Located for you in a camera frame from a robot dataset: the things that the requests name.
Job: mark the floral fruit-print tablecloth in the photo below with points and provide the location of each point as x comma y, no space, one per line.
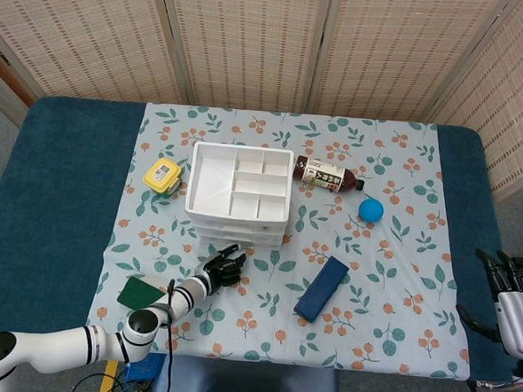
372,278

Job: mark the brown tea bottle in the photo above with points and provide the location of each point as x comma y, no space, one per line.
325,175

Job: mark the white plastic drawer organizer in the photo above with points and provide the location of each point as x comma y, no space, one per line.
211,184

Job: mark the clear drawer with brown pieces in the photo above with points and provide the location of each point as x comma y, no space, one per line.
260,245

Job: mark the green and yellow sponge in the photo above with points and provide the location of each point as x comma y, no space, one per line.
138,293

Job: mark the clear drawer with mahjong tile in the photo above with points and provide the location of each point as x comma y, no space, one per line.
237,225

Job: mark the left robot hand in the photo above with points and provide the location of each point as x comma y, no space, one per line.
223,269

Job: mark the dark blue rectangular box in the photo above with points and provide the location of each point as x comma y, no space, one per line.
322,288

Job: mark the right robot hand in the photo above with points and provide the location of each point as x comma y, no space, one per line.
518,314

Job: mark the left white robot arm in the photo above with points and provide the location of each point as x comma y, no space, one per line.
66,339

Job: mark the blue ball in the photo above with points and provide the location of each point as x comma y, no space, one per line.
371,210

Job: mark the woven folding screen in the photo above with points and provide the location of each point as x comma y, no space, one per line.
253,40

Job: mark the clear drawer with small parts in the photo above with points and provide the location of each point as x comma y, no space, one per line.
241,235

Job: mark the small blue box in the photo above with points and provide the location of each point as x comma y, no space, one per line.
144,368

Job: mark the brown wooden board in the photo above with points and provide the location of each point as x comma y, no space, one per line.
23,90

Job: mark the teal table blanket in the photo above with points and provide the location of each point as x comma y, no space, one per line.
57,192

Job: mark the yellow-lidded green container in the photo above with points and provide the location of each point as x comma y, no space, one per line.
160,174

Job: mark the blue padded robot base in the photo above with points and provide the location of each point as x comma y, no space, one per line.
241,381

